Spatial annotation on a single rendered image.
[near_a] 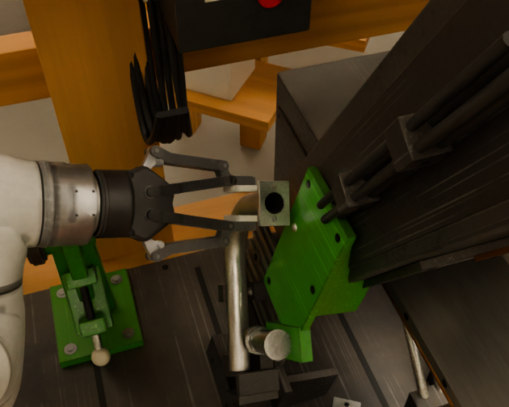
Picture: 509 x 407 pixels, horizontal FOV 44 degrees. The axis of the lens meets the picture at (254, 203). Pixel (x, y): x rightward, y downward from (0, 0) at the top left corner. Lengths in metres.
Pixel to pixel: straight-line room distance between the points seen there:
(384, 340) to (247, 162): 1.66
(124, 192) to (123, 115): 0.29
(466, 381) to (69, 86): 0.63
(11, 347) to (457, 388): 0.47
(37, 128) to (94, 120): 1.97
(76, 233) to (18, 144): 2.21
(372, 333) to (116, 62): 0.57
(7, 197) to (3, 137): 2.29
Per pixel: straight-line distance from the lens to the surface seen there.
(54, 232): 0.66
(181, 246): 0.73
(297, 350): 0.80
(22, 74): 1.01
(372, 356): 1.03
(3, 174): 0.65
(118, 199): 0.68
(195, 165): 0.74
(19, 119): 3.00
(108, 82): 0.92
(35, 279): 1.19
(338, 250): 0.69
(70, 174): 0.67
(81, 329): 0.96
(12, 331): 0.67
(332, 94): 0.91
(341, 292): 0.78
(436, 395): 0.90
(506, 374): 0.79
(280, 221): 0.77
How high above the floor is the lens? 1.79
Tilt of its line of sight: 47 degrees down
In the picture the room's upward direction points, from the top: straight up
